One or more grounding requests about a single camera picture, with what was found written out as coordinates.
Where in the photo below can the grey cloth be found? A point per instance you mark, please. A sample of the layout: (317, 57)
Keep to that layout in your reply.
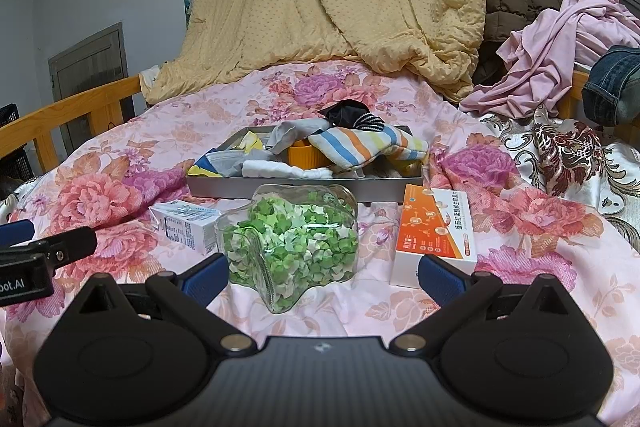
(295, 132)

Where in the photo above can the white blue patterned cloth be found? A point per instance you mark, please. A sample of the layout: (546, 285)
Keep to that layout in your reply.
(220, 164)

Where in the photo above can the pink floral quilt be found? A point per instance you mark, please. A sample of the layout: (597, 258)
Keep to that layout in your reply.
(525, 207)

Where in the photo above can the pale yellow cloth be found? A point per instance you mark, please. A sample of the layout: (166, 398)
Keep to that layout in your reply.
(252, 142)

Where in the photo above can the blue jeans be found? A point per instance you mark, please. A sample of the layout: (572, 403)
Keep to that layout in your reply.
(610, 82)

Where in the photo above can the orange cup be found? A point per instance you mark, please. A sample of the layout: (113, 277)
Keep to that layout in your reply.
(305, 157)

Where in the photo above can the grey door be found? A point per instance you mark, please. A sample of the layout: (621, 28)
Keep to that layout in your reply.
(85, 67)

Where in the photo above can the black beaded cloth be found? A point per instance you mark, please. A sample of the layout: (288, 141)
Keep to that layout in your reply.
(345, 112)

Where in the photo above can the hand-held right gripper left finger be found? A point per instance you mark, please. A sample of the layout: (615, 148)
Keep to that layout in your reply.
(206, 279)

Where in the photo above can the black plastic crate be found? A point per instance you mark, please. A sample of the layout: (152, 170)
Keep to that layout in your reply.
(11, 163)
(7, 116)

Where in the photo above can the pink garment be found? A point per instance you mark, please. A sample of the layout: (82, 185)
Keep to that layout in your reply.
(550, 52)

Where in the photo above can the white crumpled cloth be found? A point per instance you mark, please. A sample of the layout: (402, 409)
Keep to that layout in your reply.
(149, 78)

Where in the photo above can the wooden bed side rail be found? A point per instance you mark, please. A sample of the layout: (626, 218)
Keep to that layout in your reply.
(65, 107)

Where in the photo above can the grey tray with cartoon print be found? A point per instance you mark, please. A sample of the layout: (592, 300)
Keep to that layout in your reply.
(300, 189)

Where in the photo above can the white blue carton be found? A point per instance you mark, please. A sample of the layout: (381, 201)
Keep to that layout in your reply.
(185, 222)

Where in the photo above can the wooden bed end rail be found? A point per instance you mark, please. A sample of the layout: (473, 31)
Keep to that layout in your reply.
(575, 92)

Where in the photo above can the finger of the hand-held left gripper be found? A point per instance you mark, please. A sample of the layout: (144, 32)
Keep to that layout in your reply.
(60, 247)
(15, 233)

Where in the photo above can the orange white box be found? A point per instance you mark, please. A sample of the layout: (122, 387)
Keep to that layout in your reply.
(435, 232)

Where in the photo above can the striped pastel cloth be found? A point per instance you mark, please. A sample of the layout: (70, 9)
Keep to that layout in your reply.
(360, 144)

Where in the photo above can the glass jar of green stars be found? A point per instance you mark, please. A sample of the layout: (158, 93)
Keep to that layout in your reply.
(285, 242)

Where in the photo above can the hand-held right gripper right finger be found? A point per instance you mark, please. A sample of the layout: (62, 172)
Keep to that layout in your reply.
(441, 281)

